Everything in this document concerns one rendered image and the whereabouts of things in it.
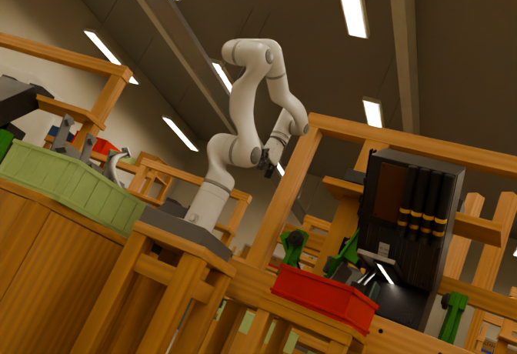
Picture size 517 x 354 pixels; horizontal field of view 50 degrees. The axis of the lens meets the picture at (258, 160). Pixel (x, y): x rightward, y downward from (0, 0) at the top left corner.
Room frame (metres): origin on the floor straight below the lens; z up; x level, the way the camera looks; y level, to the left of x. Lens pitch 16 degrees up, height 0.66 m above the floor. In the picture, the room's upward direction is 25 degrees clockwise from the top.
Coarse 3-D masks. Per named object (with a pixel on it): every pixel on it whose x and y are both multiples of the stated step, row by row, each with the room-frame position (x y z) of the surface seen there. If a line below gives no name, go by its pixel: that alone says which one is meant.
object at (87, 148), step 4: (88, 136) 2.50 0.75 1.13; (92, 136) 2.52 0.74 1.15; (88, 140) 2.49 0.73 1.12; (92, 140) 2.50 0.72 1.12; (84, 144) 2.49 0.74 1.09; (88, 144) 2.50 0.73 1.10; (92, 144) 2.50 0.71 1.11; (84, 148) 2.49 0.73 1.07; (88, 148) 2.51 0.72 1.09; (84, 152) 2.48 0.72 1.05; (88, 152) 2.51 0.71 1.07; (80, 156) 2.47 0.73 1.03; (84, 156) 2.49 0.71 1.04; (88, 156) 2.51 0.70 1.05; (84, 160) 2.49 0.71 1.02; (88, 160) 2.51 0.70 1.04; (96, 168) 2.56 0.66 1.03; (100, 168) 2.58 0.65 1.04; (100, 172) 2.58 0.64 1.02
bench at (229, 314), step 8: (232, 304) 3.06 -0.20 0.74; (240, 304) 3.04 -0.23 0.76; (224, 312) 3.08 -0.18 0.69; (232, 312) 3.05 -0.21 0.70; (240, 312) 3.06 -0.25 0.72; (224, 320) 3.07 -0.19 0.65; (232, 320) 3.04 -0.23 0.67; (240, 320) 3.09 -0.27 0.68; (216, 328) 3.08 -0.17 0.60; (224, 328) 3.06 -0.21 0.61; (232, 328) 3.05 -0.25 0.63; (296, 328) 2.91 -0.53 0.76; (216, 336) 3.07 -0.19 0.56; (224, 336) 3.05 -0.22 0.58; (232, 336) 3.09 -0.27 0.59; (208, 344) 3.08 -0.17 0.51; (216, 344) 3.06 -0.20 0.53; (224, 344) 3.04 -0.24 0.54; (208, 352) 3.07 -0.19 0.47; (216, 352) 3.05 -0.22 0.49; (224, 352) 3.07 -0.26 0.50
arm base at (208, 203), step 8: (208, 184) 2.13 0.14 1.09; (200, 192) 2.15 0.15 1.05; (208, 192) 2.13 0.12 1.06; (216, 192) 2.13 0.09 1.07; (224, 192) 2.14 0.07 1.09; (200, 200) 2.13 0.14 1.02; (208, 200) 2.12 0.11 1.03; (216, 200) 2.13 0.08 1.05; (224, 200) 2.15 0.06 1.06; (192, 208) 2.14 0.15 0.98; (200, 208) 2.13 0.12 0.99; (208, 208) 2.12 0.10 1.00; (216, 208) 2.14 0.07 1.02; (192, 216) 2.11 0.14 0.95; (200, 216) 2.12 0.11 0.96; (208, 216) 2.13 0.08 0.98; (216, 216) 2.15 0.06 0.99; (200, 224) 2.12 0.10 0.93; (208, 224) 2.14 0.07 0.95
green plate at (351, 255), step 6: (354, 234) 2.43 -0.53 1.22; (354, 240) 2.44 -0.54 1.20; (348, 246) 2.44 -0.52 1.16; (354, 246) 2.43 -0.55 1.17; (342, 252) 2.44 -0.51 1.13; (348, 252) 2.44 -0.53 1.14; (354, 252) 2.43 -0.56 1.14; (342, 258) 2.47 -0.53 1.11; (348, 258) 2.43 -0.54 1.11; (354, 258) 2.42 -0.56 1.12; (354, 264) 2.44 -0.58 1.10
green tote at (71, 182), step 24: (24, 144) 2.27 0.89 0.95; (0, 168) 2.31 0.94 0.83; (24, 168) 2.24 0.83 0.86; (48, 168) 2.17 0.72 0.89; (72, 168) 2.10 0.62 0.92; (48, 192) 2.12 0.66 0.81; (72, 192) 2.13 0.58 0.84; (96, 192) 2.22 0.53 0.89; (120, 192) 2.32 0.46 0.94; (96, 216) 2.27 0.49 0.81; (120, 216) 2.38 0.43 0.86
